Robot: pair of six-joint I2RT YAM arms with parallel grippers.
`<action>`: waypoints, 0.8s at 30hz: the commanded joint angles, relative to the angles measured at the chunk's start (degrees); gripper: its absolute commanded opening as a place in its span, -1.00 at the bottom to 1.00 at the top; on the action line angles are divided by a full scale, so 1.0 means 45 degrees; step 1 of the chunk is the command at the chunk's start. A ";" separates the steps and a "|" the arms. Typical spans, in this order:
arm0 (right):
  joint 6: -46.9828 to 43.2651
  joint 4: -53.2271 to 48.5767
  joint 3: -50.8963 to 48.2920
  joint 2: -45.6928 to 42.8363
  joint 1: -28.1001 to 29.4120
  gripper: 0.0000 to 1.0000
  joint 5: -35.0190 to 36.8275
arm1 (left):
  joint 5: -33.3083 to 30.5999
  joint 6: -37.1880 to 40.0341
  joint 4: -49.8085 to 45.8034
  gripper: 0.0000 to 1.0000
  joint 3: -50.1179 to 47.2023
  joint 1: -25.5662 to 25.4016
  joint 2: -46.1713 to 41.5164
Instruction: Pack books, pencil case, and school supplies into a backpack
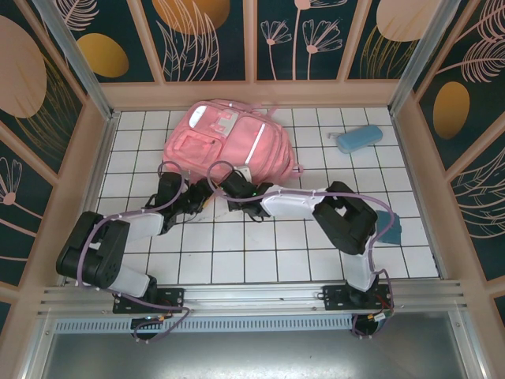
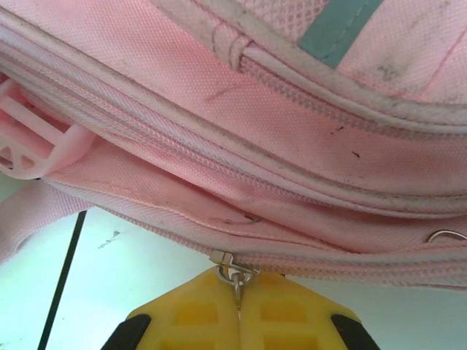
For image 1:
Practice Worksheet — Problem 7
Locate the pink school backpack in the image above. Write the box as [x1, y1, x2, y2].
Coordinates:
[163, 98, 305, 191]

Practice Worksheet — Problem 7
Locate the light blue pencil case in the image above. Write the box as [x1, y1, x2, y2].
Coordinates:
[327, 125, 383, 154]

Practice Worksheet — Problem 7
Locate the aluminium frame post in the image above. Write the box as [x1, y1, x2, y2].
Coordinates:
[31, 0, 119, 119]
[388, 0, 462, 115]

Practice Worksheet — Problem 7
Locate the grey slotted cable duct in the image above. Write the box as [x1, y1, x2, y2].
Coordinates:
[53, 317, 354, 333]

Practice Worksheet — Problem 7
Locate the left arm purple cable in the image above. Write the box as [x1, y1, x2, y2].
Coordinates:
[77, 161, 193, 344]

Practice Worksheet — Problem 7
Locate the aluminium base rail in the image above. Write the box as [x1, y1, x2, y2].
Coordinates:
[37, 279, 470, 317]

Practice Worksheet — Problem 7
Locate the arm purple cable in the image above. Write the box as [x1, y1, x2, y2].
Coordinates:
[77, 161, 193, 344]
[207, 159, 396, 340]

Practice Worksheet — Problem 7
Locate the grey metal front panel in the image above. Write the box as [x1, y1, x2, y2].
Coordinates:
[23, 311, 486, 379]

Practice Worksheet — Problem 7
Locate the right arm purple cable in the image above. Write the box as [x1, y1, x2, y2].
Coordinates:
[207, 159, 396, 340]

